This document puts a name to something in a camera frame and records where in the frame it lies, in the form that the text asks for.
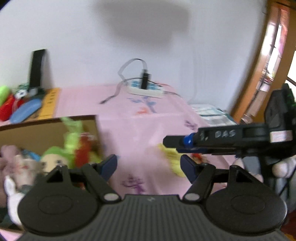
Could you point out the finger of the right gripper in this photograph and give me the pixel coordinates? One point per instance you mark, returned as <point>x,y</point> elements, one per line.
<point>221,140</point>

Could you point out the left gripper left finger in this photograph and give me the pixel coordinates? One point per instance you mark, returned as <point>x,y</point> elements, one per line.
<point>97,176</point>

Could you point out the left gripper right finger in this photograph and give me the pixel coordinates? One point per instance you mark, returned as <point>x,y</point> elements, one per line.
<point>200,177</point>

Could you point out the yellow mesh scarf bundle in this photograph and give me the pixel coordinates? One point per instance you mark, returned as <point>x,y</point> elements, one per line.
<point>173,158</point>

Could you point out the neon green mesh bundle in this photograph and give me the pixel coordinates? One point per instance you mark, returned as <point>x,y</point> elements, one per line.
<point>71,138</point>

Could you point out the green smiling plush doll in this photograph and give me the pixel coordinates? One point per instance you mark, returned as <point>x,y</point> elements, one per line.
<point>56,156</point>

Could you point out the printed white cloth pouch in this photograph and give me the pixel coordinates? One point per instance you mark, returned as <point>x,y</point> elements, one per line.
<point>25,171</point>

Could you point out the white fluffy plush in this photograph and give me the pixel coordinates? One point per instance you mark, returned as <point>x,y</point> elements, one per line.
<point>14,197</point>

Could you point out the gloved hand on gripper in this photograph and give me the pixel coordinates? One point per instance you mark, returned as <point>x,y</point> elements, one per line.
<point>282,169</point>

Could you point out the striped folded blanket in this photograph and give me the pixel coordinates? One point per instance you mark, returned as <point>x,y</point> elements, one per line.
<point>213,115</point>

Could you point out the wooden glass door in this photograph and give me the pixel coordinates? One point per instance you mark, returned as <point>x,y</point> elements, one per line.
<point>273,58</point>

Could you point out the blue plastic bag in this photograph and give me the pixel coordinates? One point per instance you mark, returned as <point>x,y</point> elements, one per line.
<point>31,155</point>

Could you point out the pink printed tablecloth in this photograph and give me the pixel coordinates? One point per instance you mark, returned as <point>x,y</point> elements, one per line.
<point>131,127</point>

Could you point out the brown cardboard box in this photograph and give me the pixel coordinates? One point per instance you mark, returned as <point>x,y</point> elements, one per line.
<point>39,136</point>

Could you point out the yellow book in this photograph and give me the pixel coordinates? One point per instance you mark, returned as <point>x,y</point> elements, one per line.
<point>47,111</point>

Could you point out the pink plush bear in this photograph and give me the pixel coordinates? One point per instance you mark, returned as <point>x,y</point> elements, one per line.
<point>8,153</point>

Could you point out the blue glasses case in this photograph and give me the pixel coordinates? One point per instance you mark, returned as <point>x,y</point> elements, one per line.
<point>25,111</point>

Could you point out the white power strip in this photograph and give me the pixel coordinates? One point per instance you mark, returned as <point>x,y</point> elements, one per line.
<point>152,90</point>

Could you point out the red plush toy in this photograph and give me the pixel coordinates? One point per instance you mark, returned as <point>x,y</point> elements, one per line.
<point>9,107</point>

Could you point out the small panda plush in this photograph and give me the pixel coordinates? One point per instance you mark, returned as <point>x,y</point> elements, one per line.
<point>21,91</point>

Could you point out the green yellow plush toy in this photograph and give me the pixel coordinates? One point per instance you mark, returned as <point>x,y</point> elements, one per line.
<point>4,93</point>

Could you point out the black smartphone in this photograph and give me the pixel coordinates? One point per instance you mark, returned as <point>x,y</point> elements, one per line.
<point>36,68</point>

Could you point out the black charger with cable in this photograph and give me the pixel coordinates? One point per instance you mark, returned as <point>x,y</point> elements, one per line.
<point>131,70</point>

